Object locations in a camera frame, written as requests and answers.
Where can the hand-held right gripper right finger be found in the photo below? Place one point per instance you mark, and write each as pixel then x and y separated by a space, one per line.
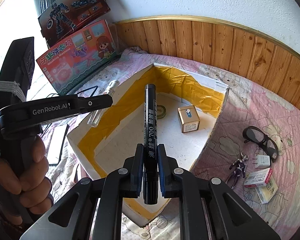
pixel 161 172

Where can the black marker pen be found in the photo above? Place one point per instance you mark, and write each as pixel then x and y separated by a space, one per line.
pixel 150 130

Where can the dark robot toy box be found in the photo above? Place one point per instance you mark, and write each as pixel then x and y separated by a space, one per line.
pixel 72 10

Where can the black neckband earphones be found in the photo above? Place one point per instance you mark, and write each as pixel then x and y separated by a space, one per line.
pixel 88 90

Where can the person's left hand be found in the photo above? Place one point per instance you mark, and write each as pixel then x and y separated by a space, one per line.
pixel 7 180

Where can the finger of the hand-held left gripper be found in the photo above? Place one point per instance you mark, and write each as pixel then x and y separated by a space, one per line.
pixel 94 103

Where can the pink printed blanket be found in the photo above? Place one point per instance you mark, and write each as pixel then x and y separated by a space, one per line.
pixel 265 100

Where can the white charger plug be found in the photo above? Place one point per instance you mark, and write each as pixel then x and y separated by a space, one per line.
pixel 263 161

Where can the yellow white small box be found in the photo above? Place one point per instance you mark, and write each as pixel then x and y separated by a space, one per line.
pixel 267 193

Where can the white box with yellow tape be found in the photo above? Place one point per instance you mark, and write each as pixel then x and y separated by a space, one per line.
pixel 129 140

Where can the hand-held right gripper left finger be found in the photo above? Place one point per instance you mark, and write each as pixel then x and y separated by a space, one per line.
pixel 139 172

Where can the green tape roll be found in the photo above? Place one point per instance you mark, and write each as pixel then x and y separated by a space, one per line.
pixel 162 111

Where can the red and white staples box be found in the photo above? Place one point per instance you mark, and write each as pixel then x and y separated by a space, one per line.
pixel 258 178

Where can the small gold box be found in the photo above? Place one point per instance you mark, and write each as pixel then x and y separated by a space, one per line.
pixel 188 122

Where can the white phone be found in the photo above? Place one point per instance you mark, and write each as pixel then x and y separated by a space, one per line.
pixel 57 143

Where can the purple action figure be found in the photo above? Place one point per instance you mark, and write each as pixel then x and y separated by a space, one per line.
pixel 237 170

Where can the black sunglasses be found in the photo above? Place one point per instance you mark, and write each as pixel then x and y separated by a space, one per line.
pixel 255 136

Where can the pink washing machine toy box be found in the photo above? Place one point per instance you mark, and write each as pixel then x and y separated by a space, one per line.
pixel 77 60

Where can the clear glass vial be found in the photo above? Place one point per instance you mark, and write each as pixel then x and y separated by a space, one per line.
pixel 96 117

